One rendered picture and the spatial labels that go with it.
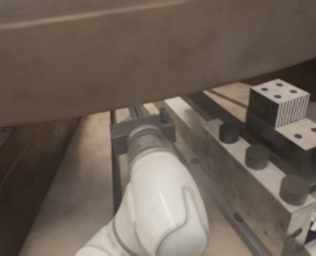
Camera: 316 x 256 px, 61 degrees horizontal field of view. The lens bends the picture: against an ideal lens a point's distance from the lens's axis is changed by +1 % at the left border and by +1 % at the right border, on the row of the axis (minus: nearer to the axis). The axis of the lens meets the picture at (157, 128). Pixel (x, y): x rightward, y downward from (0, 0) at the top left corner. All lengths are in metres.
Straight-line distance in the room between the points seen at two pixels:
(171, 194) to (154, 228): 0.05
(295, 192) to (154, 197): 0.43
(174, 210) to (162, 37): 0.49
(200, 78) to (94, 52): 0.31
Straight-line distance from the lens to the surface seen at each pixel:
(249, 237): 1.06
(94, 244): 0.46
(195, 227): 0.36
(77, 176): 1.43
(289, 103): 0.84
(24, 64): 0.75
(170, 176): 0.38
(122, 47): 0.71
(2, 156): 1.13
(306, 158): 0.82
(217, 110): 1.22
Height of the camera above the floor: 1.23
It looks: 34 degrees down
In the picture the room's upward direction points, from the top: 7 degrees counter-clockwise
